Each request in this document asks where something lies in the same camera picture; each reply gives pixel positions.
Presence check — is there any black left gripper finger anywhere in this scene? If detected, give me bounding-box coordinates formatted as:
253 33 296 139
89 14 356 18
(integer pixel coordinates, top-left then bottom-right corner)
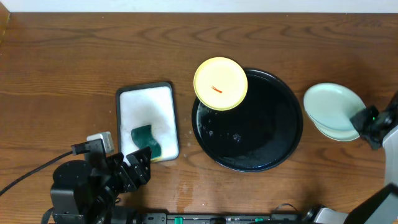
126 147 152 166
129 164 150 187

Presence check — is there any green scrubbing sponge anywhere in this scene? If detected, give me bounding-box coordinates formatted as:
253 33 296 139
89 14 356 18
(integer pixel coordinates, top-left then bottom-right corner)
131 124 162 160

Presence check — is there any light green plate front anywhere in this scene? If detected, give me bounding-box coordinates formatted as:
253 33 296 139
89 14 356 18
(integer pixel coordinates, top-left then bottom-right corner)
307 114 359 142

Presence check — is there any light green plate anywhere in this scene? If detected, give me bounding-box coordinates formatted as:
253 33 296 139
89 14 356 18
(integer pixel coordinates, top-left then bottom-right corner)
307 114 359 142
303 83 366 131

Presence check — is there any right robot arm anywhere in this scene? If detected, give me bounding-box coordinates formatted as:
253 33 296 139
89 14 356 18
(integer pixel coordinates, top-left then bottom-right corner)
344 95 397 224

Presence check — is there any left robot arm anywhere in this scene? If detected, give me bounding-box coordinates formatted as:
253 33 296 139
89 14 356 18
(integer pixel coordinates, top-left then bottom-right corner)
41 147 152 224

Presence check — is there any black rectangular foam tray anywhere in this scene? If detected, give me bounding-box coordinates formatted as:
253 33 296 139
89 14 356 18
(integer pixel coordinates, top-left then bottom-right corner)
116 82 180 162

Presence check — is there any round black serving tray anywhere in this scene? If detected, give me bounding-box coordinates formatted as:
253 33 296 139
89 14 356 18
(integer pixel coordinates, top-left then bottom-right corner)
192 69 303 172

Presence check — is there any yellow plate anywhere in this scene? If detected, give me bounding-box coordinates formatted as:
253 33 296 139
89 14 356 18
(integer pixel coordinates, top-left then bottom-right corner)
193 57 248 111

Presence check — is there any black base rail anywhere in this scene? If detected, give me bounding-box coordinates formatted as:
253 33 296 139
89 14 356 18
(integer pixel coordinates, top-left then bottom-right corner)
111 203 349 224

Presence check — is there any left black cable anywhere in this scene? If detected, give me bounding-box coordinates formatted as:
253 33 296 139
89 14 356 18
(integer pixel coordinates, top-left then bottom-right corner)
0 149 74 197

